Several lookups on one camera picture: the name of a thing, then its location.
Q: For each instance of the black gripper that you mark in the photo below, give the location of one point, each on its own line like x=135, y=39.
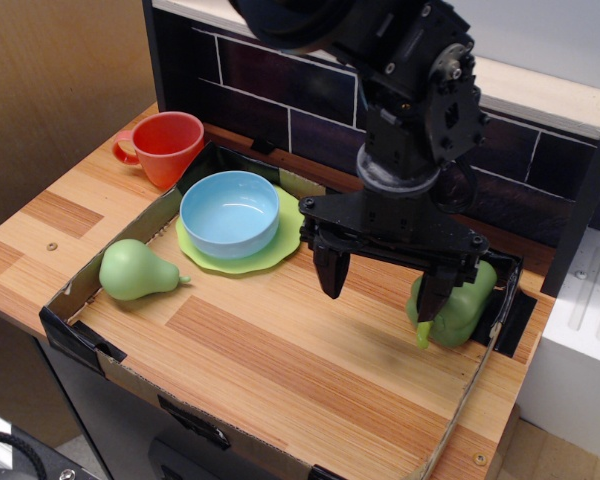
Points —
x=407, y=232

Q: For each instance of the light blue bowl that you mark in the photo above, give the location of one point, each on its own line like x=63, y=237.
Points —
x=231, y=215

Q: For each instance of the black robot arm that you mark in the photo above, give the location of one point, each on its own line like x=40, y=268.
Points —
x=414, y=63

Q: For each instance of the light green plate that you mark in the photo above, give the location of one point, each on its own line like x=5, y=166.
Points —
x=285, y=242

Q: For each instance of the green toy bell pepper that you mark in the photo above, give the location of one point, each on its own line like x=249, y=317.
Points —
x=457, y=320

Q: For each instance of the dark brick backsplash panel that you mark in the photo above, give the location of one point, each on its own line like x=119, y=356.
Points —
x=538, y=171

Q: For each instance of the white cabinet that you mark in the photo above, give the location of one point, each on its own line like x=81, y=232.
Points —
x=561, y=391

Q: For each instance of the red plastic cup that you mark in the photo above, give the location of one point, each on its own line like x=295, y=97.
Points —
x=164, y=145

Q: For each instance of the green toy pear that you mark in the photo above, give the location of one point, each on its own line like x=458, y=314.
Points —
x=131, y=270

